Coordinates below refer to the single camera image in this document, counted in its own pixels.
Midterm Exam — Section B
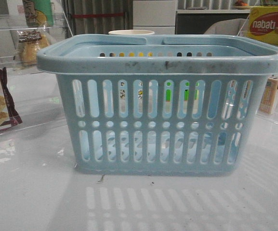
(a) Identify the cartoon patterned package behind basket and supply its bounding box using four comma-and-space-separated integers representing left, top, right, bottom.
119, 80, 143, 117

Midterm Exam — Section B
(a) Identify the green white package behind basket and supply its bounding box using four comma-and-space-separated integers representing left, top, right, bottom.
165, 81, 199, 114

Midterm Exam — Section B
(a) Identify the light blue plastic basket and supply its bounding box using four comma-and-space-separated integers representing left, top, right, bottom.
37, 34, 278, 176

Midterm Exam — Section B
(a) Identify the bagged bread on shelf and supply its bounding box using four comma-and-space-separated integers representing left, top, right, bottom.
15, 30, 50, 67

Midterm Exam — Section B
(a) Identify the white paper cup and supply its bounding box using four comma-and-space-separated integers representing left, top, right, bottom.
108, 29, 155, 36

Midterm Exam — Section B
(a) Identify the white cabinet in background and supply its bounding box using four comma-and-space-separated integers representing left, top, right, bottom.
132, 0, 177, 35

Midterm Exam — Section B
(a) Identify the clear acrylic left shelf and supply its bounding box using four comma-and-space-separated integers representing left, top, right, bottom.
0, 11, 73, 131

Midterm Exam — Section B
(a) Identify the beige chair in background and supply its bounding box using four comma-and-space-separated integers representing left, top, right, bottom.
204, 18, 249, 36

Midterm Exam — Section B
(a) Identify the small beige carton box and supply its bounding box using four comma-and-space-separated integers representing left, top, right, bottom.
259, 77, 278, 115

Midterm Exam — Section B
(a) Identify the green illustrated snack bag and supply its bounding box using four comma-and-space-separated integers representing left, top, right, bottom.
22, 0, 53, 27

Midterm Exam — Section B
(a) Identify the yellow nabati wafer box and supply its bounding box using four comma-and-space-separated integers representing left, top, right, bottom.
245, 6, 278, 46

